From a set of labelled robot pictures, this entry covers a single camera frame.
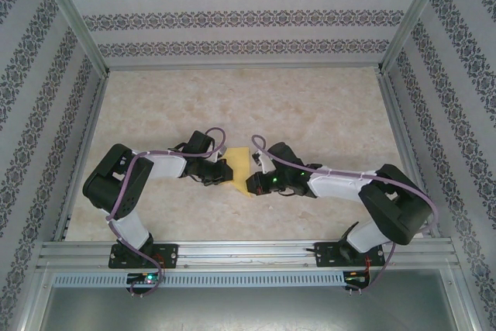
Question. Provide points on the yellow paper sheet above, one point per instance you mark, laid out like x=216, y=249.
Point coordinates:
x=240, y=164

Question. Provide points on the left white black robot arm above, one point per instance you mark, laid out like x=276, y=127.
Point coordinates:
x=131, y=230

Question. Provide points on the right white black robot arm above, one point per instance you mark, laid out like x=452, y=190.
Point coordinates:
x=364, y=238

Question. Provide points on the grey metal sheet panel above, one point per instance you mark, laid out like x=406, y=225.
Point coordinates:
x=248, y=307

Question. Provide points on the aluminium mounting rail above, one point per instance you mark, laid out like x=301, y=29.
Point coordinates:
x=248, y=255

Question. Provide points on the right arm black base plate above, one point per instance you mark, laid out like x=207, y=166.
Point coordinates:
x=325, y=255

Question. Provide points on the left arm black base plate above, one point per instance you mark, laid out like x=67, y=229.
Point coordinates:
x=166, y=255

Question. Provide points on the aluminium side rail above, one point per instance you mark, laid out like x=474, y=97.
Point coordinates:
x=91, y=121
x=398, y=121

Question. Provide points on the aluminium frame post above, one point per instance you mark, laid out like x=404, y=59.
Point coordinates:
x=412, y=17
x=74, y=17

